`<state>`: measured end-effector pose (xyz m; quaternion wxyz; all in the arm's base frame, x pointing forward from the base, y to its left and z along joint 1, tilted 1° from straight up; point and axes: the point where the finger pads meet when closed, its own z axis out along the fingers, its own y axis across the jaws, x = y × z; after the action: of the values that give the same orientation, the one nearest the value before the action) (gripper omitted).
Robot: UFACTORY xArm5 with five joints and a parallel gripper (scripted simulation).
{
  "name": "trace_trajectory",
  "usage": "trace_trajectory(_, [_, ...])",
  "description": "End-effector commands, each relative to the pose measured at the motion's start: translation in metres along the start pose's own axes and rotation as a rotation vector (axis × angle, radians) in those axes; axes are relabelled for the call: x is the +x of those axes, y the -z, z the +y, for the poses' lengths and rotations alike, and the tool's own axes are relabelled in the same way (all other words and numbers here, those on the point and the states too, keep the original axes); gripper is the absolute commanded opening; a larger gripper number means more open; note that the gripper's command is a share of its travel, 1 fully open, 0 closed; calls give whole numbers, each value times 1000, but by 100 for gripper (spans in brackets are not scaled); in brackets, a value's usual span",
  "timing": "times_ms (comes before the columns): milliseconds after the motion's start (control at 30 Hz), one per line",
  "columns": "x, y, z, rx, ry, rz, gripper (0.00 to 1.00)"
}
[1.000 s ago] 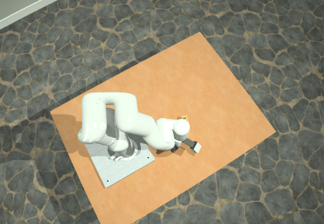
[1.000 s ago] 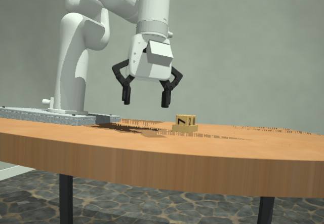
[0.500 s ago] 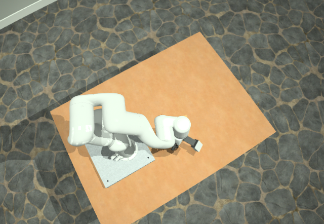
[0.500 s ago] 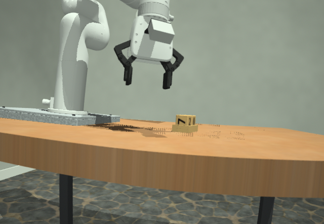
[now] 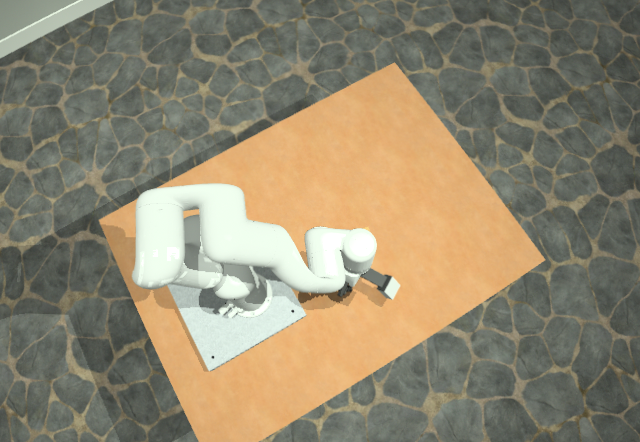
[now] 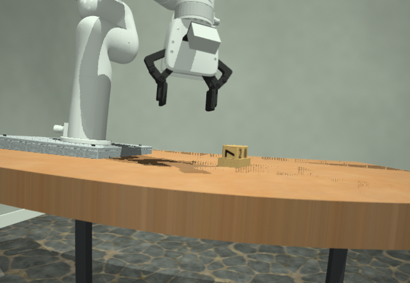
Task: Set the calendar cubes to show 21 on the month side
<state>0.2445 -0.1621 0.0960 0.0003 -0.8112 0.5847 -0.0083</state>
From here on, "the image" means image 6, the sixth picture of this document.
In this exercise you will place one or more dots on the tan wooden number cube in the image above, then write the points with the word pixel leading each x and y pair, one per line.
pixel 232 151
pixel 244 153

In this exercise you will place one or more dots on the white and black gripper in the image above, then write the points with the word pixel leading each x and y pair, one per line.
pixel 179 57

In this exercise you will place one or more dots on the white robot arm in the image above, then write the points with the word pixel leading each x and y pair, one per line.
pixel 108 26

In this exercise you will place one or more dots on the tan wooden calendar tray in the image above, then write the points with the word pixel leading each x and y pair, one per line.
pixel 234 163

